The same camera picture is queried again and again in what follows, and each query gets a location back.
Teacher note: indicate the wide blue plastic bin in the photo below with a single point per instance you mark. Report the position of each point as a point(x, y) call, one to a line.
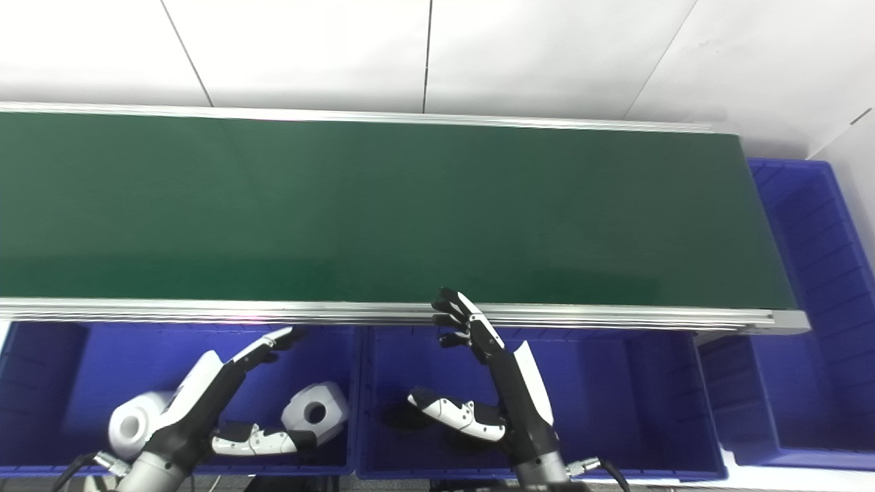
point(615, 403)
point(68, 383)

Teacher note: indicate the long blue plastic bin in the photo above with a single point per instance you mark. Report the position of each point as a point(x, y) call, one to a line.
point(820, 307)

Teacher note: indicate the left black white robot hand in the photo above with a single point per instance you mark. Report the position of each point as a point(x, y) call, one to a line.
point(191, 410)

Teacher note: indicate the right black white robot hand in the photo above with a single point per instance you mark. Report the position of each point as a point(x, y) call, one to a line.
point(519, 403)

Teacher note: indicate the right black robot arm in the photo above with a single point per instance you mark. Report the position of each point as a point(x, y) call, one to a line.
point(540, 475)

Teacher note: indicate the white rounded plastic part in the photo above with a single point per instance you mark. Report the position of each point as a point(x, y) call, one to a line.
point(328, 410)
point(137, 420)

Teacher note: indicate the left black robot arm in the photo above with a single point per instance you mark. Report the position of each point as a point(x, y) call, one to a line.
point(154, 475)

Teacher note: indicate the green conveyor belt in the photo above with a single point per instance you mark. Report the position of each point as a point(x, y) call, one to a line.
point(615, 316)
point(410, 212)

